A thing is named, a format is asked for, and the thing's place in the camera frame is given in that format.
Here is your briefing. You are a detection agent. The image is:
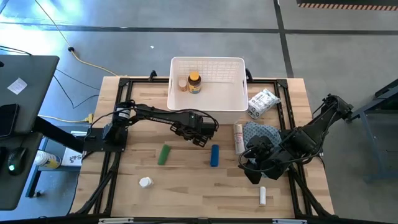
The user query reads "blue patterned cloth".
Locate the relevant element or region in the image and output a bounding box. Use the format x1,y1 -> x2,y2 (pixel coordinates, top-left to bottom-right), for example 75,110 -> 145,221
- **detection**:
242,121 -> 292,179

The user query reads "white plastic basket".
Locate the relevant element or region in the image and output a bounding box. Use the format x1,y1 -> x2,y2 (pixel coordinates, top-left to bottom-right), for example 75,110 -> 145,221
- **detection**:
167,56 -> 249,125

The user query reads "white plastic bottle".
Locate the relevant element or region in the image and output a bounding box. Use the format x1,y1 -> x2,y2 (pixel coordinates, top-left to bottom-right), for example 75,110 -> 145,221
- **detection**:
139,176 -> 154,189

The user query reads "green bandage roll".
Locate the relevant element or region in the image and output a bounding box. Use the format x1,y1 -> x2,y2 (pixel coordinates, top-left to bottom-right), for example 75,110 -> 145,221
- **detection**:
157,144 -> 172,166

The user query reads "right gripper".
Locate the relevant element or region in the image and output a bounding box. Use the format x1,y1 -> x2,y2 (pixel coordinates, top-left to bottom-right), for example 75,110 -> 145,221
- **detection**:
244,134 -> 289,185

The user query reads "thin grey cable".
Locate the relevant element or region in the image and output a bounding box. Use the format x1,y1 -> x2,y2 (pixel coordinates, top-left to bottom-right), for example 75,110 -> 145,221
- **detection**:
33,0 -> 73,50

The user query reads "white and yellow bottle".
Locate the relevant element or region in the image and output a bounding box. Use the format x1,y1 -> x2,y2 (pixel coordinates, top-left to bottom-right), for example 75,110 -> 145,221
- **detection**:
33,150 -> 62,170

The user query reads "white printed supply pack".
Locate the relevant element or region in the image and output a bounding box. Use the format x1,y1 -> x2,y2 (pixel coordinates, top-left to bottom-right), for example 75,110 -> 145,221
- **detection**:
248,88 -> 282,120

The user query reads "cream cable with yellow plug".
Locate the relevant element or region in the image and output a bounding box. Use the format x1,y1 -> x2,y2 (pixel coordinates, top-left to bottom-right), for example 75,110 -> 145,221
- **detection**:
37,113 -> 95,124

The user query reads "black phone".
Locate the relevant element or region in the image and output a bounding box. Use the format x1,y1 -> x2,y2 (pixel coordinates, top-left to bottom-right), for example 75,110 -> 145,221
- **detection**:
0,103 -> 20,138

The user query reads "yellow extension cable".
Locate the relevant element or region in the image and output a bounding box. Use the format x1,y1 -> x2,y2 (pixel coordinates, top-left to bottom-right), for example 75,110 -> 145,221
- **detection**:
68,46 -> 127,77

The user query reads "blue metal cart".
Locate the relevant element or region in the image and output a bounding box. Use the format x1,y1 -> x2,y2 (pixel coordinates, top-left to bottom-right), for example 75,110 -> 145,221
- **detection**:
343,79 -> 398,184

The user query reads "black floor cable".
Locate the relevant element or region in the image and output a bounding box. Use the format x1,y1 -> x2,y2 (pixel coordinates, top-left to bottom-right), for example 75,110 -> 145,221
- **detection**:
52,67 -> 101,110

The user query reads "amber bottle with yellow cap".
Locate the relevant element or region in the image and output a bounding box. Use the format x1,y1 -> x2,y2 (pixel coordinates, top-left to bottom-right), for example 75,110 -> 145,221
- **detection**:
187,71 -> 202,95

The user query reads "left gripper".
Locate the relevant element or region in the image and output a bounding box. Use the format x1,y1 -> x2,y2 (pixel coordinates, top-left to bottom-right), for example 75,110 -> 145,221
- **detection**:
169,109 -> 220,148

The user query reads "white tube with red print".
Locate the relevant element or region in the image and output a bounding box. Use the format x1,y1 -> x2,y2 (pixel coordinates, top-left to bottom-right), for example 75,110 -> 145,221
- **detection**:
233,123 -> 246,156

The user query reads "white paper note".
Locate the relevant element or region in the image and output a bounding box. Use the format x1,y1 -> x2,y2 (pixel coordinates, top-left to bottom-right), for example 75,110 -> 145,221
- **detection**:
6,77 -> 28,95

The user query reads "black aluminium table frame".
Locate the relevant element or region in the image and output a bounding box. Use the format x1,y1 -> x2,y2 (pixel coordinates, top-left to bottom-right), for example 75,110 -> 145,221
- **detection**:
70,68 -> 335,224

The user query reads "black computer mouse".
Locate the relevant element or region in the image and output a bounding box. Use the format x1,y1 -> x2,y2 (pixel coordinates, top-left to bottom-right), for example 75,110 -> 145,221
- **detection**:
6,146 -> 28,177

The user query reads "white printed box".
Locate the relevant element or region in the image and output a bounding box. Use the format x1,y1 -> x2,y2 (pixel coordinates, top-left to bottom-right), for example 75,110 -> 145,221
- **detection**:
60,147 -> 86,167

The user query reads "silver metal bracket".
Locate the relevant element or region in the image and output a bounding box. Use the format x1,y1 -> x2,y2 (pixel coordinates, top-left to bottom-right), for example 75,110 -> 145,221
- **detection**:
98,217 -> 134,224
272,218 -> 308,224

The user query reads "blue bandage roll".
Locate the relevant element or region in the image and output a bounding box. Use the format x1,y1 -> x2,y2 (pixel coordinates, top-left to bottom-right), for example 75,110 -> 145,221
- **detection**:
210,144 -> 220,167

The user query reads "black desk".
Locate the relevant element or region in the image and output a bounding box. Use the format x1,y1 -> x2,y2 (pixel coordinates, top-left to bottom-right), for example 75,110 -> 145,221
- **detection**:
0,55 -> 85,212

